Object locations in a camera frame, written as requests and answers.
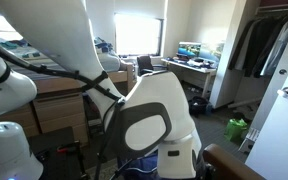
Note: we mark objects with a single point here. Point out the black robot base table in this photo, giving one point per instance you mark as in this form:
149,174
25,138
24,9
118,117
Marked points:
58,166

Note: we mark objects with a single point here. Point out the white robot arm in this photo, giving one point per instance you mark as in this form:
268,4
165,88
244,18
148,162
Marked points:
153,117

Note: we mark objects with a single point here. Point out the blue mesh laundry basket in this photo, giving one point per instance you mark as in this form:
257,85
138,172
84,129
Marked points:
144,168

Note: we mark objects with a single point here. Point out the brown couch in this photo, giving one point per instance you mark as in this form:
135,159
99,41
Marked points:
224,166

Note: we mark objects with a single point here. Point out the blue office chair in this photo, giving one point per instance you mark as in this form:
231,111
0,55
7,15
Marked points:
145,65

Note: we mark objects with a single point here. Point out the bright window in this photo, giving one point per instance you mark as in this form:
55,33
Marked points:
137,35

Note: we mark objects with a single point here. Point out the black backpack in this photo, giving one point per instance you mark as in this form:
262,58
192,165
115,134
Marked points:
199,105

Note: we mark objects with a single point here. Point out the white desk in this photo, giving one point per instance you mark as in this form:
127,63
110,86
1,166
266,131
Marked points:
208,73

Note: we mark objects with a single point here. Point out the computer monitor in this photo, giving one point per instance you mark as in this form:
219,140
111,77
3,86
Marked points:
190,49

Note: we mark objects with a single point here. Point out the wooden drawer unit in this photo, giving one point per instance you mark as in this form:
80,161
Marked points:
52,113

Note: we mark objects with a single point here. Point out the patterned beige rug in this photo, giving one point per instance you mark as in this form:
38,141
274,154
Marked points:
107,170

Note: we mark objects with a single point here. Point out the green bag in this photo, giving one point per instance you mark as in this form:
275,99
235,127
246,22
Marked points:
234,129

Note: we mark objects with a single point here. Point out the hanging clothes in closet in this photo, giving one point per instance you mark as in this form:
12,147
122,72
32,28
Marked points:
260,46

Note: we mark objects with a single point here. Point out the white door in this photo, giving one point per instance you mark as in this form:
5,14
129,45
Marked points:
269,155

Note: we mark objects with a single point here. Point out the wooden bed frame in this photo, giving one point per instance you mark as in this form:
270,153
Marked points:
55,86

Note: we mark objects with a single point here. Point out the red handled clamp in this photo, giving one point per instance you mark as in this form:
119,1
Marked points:
69,148

